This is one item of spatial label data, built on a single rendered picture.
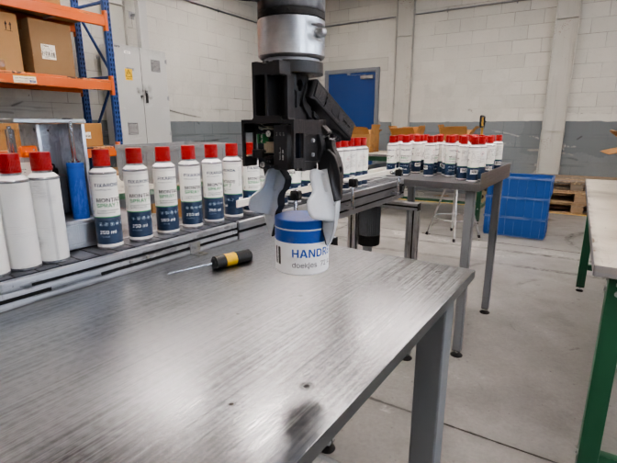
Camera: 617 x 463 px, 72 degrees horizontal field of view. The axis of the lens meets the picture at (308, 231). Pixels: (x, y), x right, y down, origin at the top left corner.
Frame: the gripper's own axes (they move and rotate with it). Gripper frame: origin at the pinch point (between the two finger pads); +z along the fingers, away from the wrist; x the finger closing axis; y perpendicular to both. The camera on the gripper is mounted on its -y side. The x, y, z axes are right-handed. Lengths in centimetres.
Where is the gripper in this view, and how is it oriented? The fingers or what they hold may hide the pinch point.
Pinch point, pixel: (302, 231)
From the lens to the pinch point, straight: 55.1
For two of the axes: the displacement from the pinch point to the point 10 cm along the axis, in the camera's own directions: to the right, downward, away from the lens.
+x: 8.5, 1.2, -5.1
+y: -5.2, 2.0, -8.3
